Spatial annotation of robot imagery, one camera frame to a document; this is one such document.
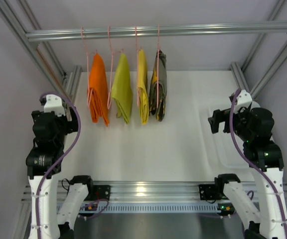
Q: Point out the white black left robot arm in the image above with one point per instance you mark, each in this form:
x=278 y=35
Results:
x=50 y=127

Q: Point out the white plastic basket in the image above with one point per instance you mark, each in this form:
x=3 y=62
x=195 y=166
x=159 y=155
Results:
x=227 y=153

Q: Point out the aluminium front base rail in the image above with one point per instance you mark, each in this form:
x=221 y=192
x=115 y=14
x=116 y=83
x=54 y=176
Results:
x=149 y=192

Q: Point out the grey slotted cable duct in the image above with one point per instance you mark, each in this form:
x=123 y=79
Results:
x=127 y=208

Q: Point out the aluminium right frame post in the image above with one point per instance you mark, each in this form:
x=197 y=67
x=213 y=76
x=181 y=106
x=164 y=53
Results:
x=265 y=59

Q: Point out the yellow trousers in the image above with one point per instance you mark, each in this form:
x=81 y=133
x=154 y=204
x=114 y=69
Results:
x=142 y=95

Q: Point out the aluminium hanging rail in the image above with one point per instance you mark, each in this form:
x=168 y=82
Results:
x=152 y=31

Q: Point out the aluminium left frame post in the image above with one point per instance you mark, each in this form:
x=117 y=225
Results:
x=42 y=55

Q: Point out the orange trousers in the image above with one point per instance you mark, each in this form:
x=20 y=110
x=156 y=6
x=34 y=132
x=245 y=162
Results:
x=98 y=90

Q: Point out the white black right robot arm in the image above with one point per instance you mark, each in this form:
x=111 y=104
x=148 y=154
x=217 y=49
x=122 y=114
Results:
x=250 y=129

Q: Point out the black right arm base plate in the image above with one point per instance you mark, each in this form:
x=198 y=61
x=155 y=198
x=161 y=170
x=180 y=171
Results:
x=209 y=193

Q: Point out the aluminium frame post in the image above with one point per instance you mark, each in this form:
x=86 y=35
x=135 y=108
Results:
x=265 y=59
x=42 y=55

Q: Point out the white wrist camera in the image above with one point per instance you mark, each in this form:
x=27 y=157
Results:
x=243 y=100
x=52 y=103

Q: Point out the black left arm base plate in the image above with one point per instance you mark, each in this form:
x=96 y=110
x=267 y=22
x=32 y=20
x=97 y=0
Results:
x=100 y=192

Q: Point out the camouflage trousers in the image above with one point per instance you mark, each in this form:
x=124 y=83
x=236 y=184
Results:
x=160 y=112

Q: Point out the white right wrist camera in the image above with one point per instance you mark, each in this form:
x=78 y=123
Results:
x=243 y=100

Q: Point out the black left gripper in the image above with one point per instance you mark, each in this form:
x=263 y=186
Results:
x=48 y=117

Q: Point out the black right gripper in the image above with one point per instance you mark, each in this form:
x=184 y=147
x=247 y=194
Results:
x=221 y=120

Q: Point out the olive green trousers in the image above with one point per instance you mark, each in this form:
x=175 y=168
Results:
x=121 y=91

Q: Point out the pink wire hanger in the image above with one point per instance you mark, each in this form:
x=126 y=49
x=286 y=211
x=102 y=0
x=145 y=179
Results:
x=139 y=85
x=113 y=53
x=86 y=64
x=157 y=67

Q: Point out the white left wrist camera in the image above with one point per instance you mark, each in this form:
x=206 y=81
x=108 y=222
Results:
x=52 y=103

